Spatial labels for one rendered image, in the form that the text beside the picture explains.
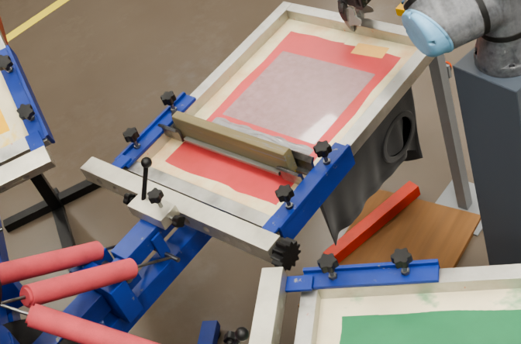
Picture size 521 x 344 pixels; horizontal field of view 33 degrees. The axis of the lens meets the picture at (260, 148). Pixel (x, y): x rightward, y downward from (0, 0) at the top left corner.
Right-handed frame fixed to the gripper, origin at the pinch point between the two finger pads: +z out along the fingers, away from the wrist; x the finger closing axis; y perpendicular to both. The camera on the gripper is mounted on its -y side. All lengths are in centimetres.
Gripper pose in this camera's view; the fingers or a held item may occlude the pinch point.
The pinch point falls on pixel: (355, 22)
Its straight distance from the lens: 264.5
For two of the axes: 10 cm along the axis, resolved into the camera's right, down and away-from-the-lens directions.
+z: 2.8, 7.0, 6.5
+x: 6.0, -6.6, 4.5
